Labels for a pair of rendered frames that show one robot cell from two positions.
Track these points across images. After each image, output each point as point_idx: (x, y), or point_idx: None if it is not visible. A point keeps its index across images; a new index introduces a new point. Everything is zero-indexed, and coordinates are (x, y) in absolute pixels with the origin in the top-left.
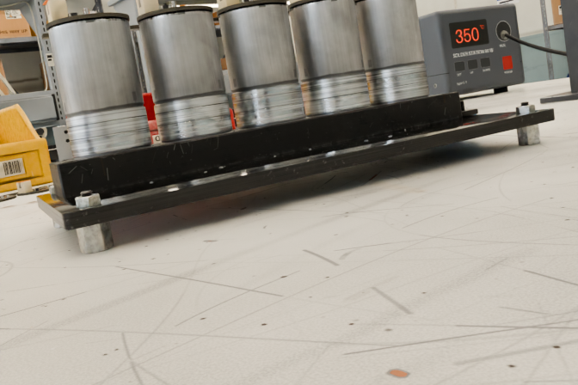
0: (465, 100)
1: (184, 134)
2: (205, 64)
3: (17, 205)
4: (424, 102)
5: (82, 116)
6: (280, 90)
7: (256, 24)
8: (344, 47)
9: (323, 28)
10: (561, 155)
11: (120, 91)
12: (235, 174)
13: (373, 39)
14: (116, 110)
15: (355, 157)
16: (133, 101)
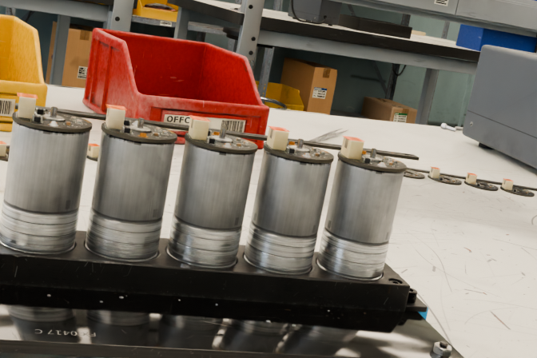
0: None
1: (103, 250)
2: (144, 195)
3: None
4: (364, 287)
5: (13, 210)
6: (212, 236)
7: (211, 169)
8: (296, 212)
9: (283, 187)
10: None
11: (54, 200)
12: (106, 336)
13: (340, 204)
14: (44, 216)
15: (224, 356)
16: (65, 210)
